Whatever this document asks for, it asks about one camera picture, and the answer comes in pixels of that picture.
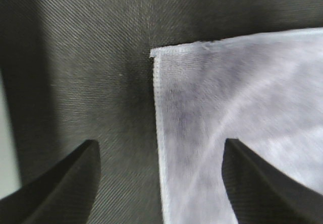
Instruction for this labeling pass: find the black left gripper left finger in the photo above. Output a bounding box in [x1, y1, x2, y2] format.
[1, 140, 101, 223]

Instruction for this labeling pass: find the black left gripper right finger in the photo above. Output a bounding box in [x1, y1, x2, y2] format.
[221, 139, 322, 223]

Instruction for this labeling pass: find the grey towel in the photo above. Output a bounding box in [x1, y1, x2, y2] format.
[150, 28, 322, 223]

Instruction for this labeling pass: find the grey perforated laundry basket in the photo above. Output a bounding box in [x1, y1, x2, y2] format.
[0, 80, 21, 198]

